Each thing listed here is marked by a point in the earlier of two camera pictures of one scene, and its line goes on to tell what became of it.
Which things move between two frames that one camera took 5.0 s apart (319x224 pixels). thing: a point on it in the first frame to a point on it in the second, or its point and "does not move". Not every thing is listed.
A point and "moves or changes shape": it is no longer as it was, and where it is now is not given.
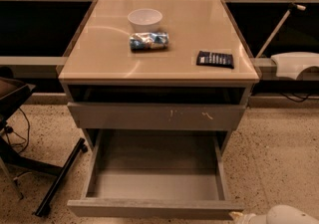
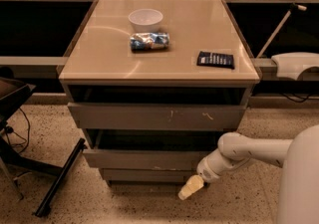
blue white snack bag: (149, 41) does not move
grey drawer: (157, 174) moves or changes shape
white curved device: (290, 64) does not move
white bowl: (146, 20) does not move
